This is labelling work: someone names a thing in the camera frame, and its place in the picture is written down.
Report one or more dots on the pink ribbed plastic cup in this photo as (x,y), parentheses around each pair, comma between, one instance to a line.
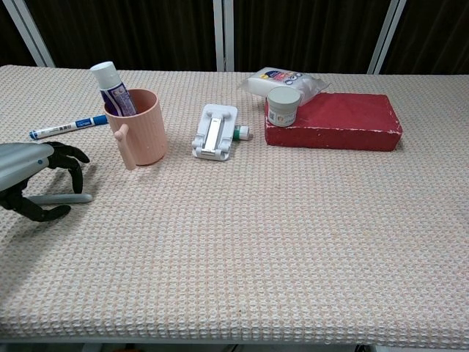
(143,128)

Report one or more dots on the white slanted frame post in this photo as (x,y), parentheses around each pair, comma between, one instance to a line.
(386,36)
(31,36)

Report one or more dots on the blue and white marker pen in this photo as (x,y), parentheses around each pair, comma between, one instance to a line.
(62,128)

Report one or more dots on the clear packet of white pads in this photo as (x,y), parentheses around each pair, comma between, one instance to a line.
(278,78)

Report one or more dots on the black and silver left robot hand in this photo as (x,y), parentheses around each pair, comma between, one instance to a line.
(22,161)

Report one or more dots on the white upright frame post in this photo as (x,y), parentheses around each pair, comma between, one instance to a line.
(229,33)
(218,33)

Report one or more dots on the grey toothbrush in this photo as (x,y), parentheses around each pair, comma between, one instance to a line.
(62,198)

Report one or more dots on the small white cream jar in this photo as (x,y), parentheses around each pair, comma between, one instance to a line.
(282,106)

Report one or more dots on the white folding phone stand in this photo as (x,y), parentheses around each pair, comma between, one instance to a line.
(214,132)

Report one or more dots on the dark brown curtain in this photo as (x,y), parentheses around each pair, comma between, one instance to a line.
(146,33)

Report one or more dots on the red brick block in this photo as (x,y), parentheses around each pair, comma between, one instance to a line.
(340,121)

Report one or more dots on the purple toothpaste tube white cap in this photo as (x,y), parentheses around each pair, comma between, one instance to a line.
(111,88)

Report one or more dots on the small green and white tube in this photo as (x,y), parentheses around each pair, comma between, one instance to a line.
(242,132)

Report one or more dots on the beige waffle table cloth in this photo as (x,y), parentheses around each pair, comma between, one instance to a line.
(256,238)

